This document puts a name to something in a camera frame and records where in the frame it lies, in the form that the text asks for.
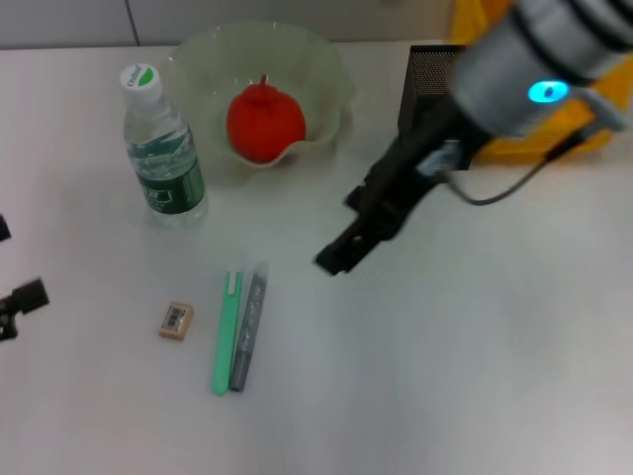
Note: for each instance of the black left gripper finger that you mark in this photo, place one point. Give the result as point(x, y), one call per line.
point(4, 228)
point(27, 297)

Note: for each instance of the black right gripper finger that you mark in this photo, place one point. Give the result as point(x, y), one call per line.
point(341, 255)

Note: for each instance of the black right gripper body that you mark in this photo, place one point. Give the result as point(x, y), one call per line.
point(405, 173)

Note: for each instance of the green pen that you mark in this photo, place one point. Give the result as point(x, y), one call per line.
point(226, 331)

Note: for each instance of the orange fruit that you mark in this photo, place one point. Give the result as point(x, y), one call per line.
point(267, 123)

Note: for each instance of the green label water bottle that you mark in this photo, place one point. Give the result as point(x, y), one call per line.
point(165, 163)

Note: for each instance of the black mesh pen holder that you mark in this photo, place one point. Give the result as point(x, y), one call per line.
point(425, 79)

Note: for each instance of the grey pen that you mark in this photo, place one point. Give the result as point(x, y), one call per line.
point(249, 321)

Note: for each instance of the tan eraser with barcode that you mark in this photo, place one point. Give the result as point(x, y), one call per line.
point(175, 321)

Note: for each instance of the pale green glass bowl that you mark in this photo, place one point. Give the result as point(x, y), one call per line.
point(306, 99)

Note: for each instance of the yellow plastic bin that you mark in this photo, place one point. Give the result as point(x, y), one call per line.
point(544, 143)

